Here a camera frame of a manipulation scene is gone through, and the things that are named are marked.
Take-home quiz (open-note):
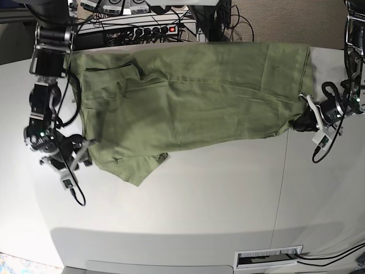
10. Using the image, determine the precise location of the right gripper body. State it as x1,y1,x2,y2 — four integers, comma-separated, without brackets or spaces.
39,134,96,188

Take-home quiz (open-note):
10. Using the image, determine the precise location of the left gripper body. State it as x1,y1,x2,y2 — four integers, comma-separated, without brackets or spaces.
298,94,346,150

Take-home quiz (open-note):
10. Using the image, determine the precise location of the green T-shirt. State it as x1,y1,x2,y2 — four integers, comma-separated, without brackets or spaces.
71,42,314,186

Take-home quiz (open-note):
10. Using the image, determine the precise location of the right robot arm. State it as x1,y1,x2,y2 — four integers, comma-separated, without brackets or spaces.
21,1,93,191

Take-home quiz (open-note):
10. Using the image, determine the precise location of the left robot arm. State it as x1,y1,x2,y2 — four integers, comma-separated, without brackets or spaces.
293,1,364,154

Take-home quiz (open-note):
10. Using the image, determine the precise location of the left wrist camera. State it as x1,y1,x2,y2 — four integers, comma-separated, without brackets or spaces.
312,131,332,151

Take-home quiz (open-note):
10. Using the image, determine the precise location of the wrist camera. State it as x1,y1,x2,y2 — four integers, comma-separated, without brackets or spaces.
60,178,75,190
312,131,332,151

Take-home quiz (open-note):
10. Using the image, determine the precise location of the camera black cable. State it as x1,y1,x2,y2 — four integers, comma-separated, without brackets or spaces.
52,74,86,207
311,114,347,164

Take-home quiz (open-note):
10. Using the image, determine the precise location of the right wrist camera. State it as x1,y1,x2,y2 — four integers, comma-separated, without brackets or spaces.
60,178,75,190

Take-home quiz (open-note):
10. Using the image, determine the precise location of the table cable grommet slot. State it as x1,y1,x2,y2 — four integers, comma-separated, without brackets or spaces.
234,245,303,270

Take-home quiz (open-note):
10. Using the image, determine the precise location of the black cable bottom right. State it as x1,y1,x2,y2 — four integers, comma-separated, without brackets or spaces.
296,242,365,267

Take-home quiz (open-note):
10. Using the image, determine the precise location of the black power strip red switch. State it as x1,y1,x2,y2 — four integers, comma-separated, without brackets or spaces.
133,25,179,37

